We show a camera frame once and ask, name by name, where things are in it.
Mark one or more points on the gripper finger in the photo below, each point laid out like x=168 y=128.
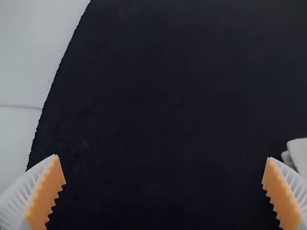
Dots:
x=36 y=198
x=285 y=191

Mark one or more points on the pale towel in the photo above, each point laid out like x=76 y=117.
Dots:
x=297 y=155

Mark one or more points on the black mat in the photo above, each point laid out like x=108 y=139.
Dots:
x=163 y=107

